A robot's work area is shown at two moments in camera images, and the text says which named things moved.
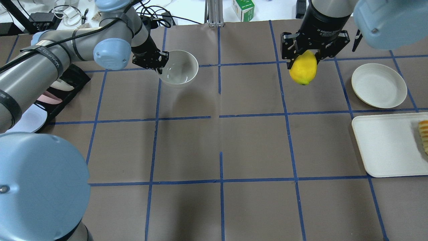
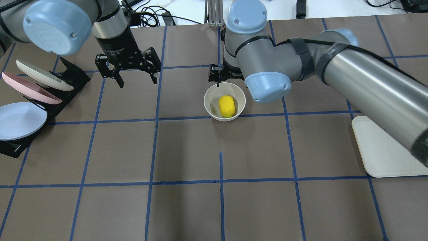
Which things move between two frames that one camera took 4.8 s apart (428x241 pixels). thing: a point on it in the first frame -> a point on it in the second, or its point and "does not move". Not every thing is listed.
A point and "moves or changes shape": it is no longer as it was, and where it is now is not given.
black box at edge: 301,8 does not move
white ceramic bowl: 180,70 -> 213,94
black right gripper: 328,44 -> 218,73
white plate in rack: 32,119 does not move
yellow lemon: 304,68 moves or changes shape
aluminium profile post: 215,9 does not move
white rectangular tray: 391,145 does not move
